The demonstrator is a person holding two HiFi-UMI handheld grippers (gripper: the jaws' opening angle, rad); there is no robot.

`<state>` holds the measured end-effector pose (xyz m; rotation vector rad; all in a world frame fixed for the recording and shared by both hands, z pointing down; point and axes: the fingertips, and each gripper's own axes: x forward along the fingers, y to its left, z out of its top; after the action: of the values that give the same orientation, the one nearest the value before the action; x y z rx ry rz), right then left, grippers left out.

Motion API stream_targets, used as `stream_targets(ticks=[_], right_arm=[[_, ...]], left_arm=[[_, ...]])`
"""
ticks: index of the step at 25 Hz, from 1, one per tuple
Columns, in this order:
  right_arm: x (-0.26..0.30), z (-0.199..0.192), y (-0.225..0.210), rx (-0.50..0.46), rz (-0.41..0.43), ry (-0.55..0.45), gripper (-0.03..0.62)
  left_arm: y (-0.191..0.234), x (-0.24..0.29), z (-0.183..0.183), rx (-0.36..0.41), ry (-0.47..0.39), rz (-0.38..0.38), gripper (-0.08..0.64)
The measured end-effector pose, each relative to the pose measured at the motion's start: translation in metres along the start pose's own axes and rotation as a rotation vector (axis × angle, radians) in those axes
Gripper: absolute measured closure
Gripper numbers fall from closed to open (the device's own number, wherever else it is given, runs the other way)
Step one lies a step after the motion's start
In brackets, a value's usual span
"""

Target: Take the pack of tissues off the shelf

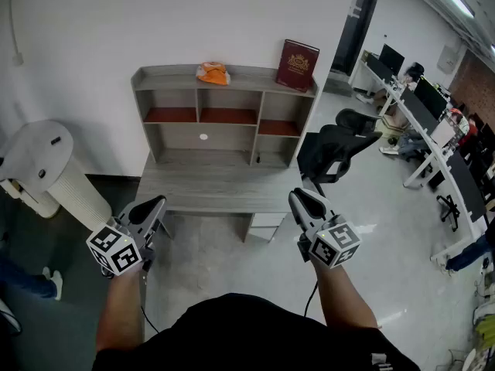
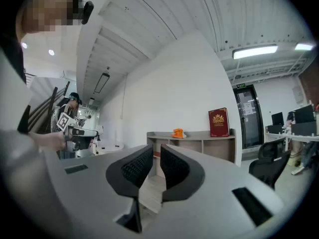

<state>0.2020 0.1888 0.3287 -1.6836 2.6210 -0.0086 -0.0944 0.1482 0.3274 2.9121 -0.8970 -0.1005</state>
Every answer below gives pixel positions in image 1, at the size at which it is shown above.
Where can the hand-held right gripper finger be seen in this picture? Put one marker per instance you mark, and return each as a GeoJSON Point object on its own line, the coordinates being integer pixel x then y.
{"type": "Point", "coordinates": [309, 207]}
{"type": "Point", "coordinates": [295, 213]}

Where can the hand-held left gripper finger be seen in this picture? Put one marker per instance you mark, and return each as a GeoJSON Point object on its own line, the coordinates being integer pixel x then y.
{"type": "Point", "coordinates": [141, 211]}
{"type": "Point", "coordinates": [152, 232]}

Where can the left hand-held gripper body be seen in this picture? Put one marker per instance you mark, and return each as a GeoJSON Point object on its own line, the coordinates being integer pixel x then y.
{"type": "Point", "coordinates": [116, 253]}

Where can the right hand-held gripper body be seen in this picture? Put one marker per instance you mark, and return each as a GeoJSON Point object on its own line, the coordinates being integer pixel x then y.
{"type": "Point", "coordinates": [334, 246]}

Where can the grey wooden desk shelf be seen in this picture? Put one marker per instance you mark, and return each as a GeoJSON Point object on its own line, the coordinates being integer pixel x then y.
{"type": "Point", "coordinates": [247, 80]}

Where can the orange snack packet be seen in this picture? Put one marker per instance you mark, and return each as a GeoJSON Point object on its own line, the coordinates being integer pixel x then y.
{"type": "Point", "coordinates": [214, 75]}

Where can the person's right forearm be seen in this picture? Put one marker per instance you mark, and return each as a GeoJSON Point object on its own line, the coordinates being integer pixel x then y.
{"type": "Point", "coordinates": [340, 300]}

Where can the person's left forearm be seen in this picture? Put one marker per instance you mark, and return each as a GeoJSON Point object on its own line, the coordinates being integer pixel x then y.
{"type": "Point", "coordinates": [120, 311]}

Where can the grey wood-grain table top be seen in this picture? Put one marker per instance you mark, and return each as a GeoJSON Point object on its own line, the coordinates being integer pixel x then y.
{"type": "Point", "coordinates": [216, 188]}

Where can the long white office desk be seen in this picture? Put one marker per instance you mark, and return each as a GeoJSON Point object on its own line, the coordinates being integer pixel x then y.
{"type": "Point", "coordinates": [433, 145]}

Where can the dark desk divider panel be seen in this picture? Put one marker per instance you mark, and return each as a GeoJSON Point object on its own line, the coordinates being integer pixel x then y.
{"type": "Point", "coordinates": [419, 112]}
{"type": "Point", "coordinates": [466, 186]}

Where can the white drawer unit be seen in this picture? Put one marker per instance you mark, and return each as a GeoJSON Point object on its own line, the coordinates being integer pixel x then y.
{"type": "Point", "coordinates": [267, 222]}

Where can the black mesh office chair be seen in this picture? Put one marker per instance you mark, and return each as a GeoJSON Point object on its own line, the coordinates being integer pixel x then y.
{"type": "Point", "coordinates": [332, 145]}
{"type": "Point", "coordinates": [354, 118]}

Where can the small black oblong object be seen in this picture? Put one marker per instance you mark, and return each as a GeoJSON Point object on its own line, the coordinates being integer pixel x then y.
{"type": "Point", "coordinates": [56, 140]}

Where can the black swivel chair base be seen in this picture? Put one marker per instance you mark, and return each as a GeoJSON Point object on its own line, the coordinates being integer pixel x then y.
{"type": "Point", "coordinates": [448, 211]}

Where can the person's black clothed body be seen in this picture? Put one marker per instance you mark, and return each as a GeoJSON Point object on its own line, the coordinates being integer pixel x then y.
{"type": "Point", "coordinates": [251, 334]}

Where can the white cylindrical air purifier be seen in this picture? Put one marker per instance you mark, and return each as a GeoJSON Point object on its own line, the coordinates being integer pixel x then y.
{"type": "Point", "coordinates": [35, 149]}

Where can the dark red hardcover book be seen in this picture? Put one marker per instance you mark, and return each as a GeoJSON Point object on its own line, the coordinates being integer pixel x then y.
{"type": "Point", "coordinates": [295, 66]}

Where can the black computer monitor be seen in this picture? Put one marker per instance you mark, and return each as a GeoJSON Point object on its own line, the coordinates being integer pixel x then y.
{"type": "Point", "coordinates": [431, 97]}
{"type": "Point", "coordinates": [392, 58]}

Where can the yellow green plastic holder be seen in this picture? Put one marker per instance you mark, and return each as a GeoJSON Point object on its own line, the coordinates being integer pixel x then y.
{"type": "Point", "coordinates": [485, 329]}

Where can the black pillar panel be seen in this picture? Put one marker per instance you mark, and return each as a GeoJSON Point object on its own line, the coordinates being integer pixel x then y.
{"type": "Point", "coordinates": [356, 21]}

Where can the grey wall electrical box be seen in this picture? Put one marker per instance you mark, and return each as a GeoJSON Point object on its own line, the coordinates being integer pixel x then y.
{"type": "Point", "coordinates": [445, 58]}

